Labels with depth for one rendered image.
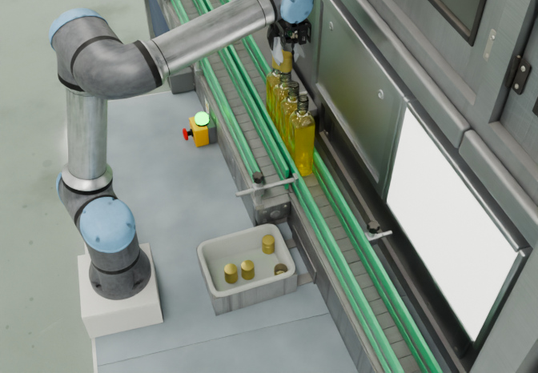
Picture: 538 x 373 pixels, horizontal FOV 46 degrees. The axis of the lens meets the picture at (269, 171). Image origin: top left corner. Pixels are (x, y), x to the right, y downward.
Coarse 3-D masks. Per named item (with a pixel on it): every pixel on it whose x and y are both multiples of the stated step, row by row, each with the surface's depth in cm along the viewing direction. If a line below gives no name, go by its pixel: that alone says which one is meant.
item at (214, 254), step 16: (272, 224) 172; (208, 240) 168; (224, 240) 169; (240, 240) 171; (256, 240) 173; (208, 256) 171; (224, 256) 173; (240, 256) 173; (256, 256) 173; (272, 256) 173; (288, 256) 165; (208, 272) 161; (240, 272) 170; (256, 272) 170; (272, 272) 170; (288, 272) 161; (224, 288) 166; (240, 288) 158
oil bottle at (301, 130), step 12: (300, 120) 163; (312, 120) 164; (288, 132) 170; (300, 132) 165; (312, 132) 166; (288, 144) 173; (300, 144) 168; (312, 144) 170; (300, 156) 172; (312, 156) 174; (300, 168) 175
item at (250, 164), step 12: (180, 12) 222; (204, 60) 200; (204, 72) 206; (216, 84) 192; (216, 96) 196; (228, 108) 184; (228, 120) 189; (240, 132) 178; (240, 144) 181; (252, 156) 172; (252, 168) 172; (252, 180) 176
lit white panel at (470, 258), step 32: (416, 128) 132; (416, 160) 136; (416, 192) 140; (448, 192) 126; (416, 224) 144; (448, 224) 130; (480, 224) 118; (448, 256) 133; (480, 256) 121; (512, 256) 110; (448, 288) 137; (480, 288) 124; (480, 320) 127
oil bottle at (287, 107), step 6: (282, 102) 169; (288, 102) 167; (294, 102) 167; (282, 108) 170; (288, 108) 167; (294, 108) 167; (282, 114) 171; (288, 114) 167; (282, 120) 173; (288, 120) 169; (282, 126) 174; (282, 132) 176; (282, 138) 178
